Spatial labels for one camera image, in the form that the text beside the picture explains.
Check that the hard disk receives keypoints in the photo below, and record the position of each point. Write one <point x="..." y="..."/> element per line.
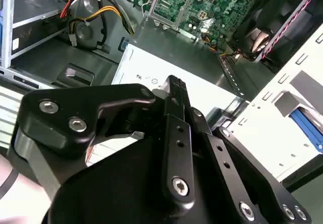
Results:
<point x="310" y="130"/>

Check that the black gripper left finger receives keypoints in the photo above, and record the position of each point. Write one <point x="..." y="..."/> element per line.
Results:
<point x="63" y="108"/>

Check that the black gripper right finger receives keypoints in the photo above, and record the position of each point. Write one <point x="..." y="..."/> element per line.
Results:
<point x="234" y="183"/>

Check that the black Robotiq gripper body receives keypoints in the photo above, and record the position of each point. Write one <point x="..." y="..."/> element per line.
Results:
<point x="113" y="196"/>

